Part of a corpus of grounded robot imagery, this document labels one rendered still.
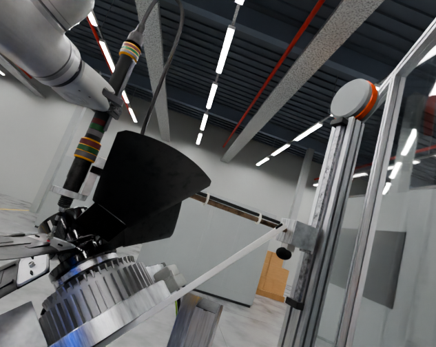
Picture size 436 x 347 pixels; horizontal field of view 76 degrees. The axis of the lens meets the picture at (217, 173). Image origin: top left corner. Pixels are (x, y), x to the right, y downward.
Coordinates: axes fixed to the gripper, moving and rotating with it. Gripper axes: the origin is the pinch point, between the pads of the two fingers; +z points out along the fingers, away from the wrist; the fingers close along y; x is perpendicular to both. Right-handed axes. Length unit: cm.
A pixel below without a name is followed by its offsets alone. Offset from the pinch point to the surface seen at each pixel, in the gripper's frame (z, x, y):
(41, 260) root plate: 6.9, -36.4, -4.9
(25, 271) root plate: 5.2, -39.2, -6.2
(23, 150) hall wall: 964, 42, -1002
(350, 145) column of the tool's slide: 37, 21, 60
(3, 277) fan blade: 4.0, -41.5, -9.6
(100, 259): 5.5, -31.5, 9.2
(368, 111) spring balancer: 37, 34, 63
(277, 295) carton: 798, -140, 143
